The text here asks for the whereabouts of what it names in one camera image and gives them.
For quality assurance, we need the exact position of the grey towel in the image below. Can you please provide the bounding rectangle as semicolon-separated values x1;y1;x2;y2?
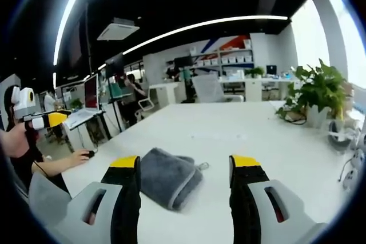
140;147;205;212

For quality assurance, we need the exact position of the open laptop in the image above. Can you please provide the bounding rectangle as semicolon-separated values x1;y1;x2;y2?
63;73;104;131

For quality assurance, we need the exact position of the person's left hand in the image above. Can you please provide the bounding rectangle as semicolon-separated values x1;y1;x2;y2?
0;123;30;159

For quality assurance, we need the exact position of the grey chair back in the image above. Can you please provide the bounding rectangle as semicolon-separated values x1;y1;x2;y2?
27;173;73;227

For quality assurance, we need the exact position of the ceiling light strip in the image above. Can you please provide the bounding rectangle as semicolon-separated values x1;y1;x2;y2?
52;0;97;67
122;14;289;56

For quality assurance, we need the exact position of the ceiling air conditioner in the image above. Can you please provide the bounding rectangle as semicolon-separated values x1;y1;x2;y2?
96;17;141;42

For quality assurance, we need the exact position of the white headset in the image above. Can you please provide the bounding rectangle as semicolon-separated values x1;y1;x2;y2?
327;119;359;153

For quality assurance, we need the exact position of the white mesh office chair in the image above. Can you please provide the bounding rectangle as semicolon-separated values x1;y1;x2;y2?
190;73;245;104

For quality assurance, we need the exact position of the small potted plant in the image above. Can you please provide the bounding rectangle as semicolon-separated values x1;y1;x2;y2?
244;66;266;79

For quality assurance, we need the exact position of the green potted plant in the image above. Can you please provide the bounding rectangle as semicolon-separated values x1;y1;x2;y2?
275;58;349;129

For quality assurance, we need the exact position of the black monitor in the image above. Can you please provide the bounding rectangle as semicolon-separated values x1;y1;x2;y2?
173;55;194;69

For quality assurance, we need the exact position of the shelf with white boxes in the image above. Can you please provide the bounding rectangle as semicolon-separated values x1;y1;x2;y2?
190;40;255;79

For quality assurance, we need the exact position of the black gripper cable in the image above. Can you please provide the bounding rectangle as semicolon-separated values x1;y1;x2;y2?
32;158;51;177

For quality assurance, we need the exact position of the white device with cable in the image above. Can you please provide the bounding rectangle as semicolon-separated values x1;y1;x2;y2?
338;149;366;191

